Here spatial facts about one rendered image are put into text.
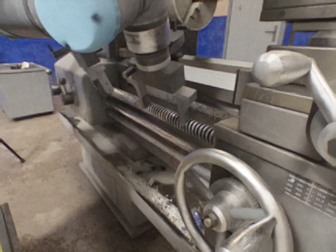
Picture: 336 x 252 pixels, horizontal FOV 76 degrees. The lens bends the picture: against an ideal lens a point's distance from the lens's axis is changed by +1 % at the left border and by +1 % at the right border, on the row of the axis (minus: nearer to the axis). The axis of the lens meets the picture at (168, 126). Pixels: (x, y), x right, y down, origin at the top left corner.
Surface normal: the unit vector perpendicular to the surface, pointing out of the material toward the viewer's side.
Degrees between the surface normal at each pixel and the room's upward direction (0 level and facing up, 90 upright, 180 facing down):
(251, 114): 90
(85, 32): 115
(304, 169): 90
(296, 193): 90
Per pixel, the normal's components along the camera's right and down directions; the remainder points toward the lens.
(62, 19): -0.30, 0.70
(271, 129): -0.78, 0.22
